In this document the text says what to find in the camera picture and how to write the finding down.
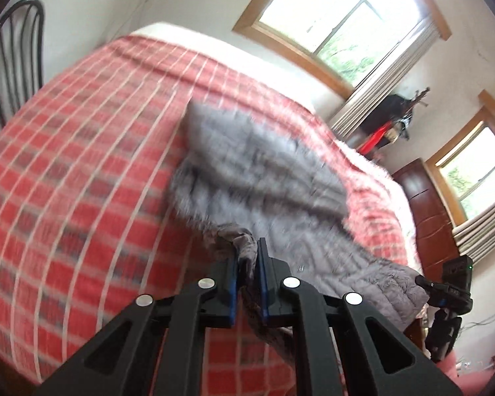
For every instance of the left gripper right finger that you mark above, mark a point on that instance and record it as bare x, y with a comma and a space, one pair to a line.
342, 346

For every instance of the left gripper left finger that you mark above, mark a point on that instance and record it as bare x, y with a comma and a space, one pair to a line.
153, 346

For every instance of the grey quilted floral jacket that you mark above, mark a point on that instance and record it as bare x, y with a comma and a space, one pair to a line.
241, 182

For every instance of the coat rack with clothes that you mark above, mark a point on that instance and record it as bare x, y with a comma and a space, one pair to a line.
389, 121

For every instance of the dark wooden cabinet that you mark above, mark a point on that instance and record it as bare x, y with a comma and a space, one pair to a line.
434, 239

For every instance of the small wooden framed window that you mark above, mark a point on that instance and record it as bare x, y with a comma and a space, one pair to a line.
464, 168

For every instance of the red plaid bed blanket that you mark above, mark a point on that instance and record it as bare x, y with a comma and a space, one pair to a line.
85, 223

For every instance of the white window curtain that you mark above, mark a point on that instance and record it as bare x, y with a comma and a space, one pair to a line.
384, 78

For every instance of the large wooden framed window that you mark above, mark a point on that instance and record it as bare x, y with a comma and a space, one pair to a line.
338, 42

